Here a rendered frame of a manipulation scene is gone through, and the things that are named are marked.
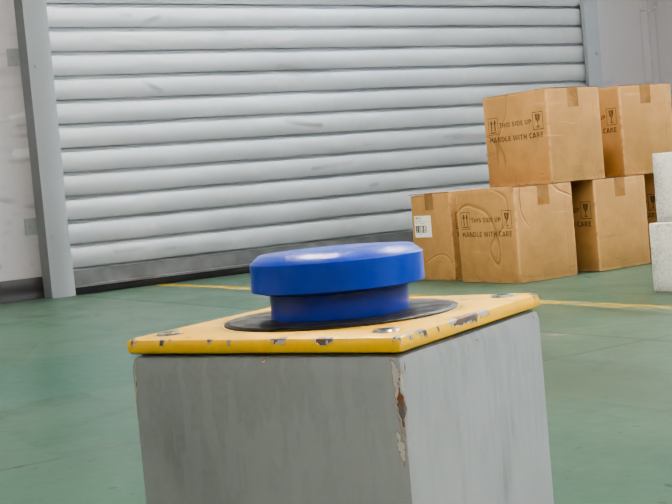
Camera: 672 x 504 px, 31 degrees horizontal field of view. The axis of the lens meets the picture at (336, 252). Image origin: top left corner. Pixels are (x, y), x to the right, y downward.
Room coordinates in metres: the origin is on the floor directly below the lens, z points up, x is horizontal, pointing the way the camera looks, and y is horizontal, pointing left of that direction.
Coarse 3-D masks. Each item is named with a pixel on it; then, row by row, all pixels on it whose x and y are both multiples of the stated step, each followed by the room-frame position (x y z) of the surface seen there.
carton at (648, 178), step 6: (648, 174) 4.12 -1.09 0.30; (648, 180) 4.12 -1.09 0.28; (648, 186) 4.13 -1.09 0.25; (654, 186) 4.10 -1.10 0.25; (648, 192) 4.13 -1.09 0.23; (654, 192) 4.10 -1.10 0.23; (648, 198) 4.13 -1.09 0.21; (654, 198) 4.10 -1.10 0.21; (648, 204) 4.13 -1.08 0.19; (654, 204) 4.11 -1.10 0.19; (648, 210) 4.13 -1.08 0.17; (654, 210) 4.11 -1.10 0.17; (648, 216) 4.14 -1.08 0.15; (654, 216) 4.11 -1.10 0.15; (648, 222) 4.14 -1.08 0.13; (654, 222) 4.11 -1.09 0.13; (648, 228) 4.14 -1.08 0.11; (648, 234) 4.14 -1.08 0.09
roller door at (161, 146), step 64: (64, 0) 5.05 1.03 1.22; (128, 0) 5.20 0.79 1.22; (192, 0) 5.36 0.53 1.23; (256, 0) 5.53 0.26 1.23; (320, 0) 5.71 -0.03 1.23; (384, 0) 5.91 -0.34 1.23; (448, 0) 6.12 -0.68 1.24; (512, 0) 6.34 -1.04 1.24; (576, 0) 6.58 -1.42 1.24; (64, 64) 5.03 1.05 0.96; (128, 64) 5.18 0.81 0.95; (192, 64) 5.34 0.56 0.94; (256, 64) 5.52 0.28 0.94; (320, 64) 5.70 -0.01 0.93; (384, 64) 5.89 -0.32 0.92; (448, 64) 6.11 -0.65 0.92; (512, 64) 6.35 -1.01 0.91; (576, 64) 6.59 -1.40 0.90; (64, 128) 5.03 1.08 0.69; (128, 128) 5.17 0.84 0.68; (192, 128) 5.33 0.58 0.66; (256, 128) 5.50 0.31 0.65; (320, 128) 5.68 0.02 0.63; (384, 128) 5.88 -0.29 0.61; (448, 128) 6.10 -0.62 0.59; (64, 192) 4.96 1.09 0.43; (128, 192) 5.17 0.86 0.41; (192, 192) 5.31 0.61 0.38; (256, 192) 5.48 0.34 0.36; (320, 192) 5.66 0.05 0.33; (384, 192) 5.88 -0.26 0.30; (64, 256) 4.95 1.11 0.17; (128, 256) 5.14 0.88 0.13; (192, 256) 5.31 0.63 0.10; (256, 256) 5.47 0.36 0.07
